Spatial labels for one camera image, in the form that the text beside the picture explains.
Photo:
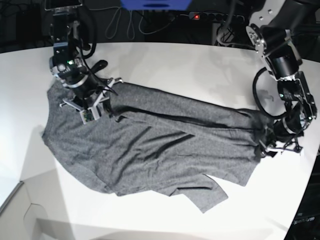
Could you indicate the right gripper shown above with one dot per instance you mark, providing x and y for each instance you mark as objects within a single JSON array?
[{"x": 88, "y": 108}]

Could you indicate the grey t-shirt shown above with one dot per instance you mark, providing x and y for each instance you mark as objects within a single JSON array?
[{"x": 155, "y": 141}]

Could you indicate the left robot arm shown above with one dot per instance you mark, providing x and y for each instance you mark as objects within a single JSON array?
[{"x": 269, "y": 29}]

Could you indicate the white chair at table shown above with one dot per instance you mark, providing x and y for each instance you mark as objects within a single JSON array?
[{"x": 20, "y": 219}]

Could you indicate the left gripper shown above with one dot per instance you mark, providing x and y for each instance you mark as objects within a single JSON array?
[{"x": 270, "y": 148}]

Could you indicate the blue box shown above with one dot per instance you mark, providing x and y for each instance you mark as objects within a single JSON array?
[{"x": 176, "y": 5}]

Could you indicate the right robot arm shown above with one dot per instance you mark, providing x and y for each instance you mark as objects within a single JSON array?
[{"x": 74, "y": 35}]

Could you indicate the black power strip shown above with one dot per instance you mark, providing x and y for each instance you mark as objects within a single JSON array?
[{"x": 215, "y": 17}]

